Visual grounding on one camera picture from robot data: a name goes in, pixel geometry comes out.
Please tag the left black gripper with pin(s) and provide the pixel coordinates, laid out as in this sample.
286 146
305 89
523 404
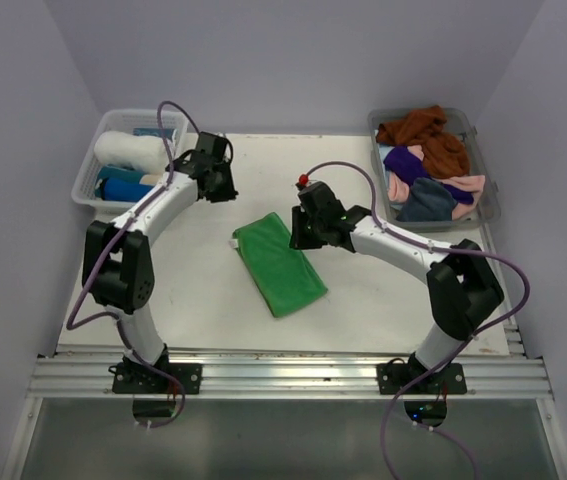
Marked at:
229 193

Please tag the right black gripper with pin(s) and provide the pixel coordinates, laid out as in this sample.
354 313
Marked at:
299 240

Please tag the green towel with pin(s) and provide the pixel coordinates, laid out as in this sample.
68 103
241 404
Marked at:
284 277

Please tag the white towel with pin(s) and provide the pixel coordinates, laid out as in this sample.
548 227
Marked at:
142 153

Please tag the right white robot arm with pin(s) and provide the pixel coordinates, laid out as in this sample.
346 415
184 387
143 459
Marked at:
463 290

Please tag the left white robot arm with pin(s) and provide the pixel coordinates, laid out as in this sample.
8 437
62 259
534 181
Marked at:
118 276

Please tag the teal rolled towel with swirl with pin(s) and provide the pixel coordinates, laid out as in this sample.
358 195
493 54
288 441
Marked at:
170 134

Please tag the teal and cream rolled towel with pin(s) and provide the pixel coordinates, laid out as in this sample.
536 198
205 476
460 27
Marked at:
127 175

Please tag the pink towel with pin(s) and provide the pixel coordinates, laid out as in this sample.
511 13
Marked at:
419 197

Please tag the blue rolled towel front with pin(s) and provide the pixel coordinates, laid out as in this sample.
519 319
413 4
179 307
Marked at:
117 190

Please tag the light blue towel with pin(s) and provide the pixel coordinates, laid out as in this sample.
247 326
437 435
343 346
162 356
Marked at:
383 151

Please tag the purple towel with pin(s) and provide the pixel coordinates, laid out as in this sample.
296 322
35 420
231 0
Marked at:
406 164

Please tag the dark grey-blue towel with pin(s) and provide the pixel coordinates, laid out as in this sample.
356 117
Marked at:
428 201

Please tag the white plastic basket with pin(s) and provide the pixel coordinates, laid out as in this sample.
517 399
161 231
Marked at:
125 120

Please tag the clear plastic bin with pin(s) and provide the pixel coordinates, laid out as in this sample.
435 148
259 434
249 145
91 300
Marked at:
487 208

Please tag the brown towel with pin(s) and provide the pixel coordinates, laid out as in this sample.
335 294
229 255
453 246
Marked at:
445 156

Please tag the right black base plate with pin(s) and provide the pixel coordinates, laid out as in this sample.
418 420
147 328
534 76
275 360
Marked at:
412 378

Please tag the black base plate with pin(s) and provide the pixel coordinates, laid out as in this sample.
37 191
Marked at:
412 378
135 379

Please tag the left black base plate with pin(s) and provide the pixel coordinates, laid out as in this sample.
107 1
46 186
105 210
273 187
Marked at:
135 379

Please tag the aluminium mounting rail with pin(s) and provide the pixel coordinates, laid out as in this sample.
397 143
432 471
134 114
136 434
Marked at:
87 372

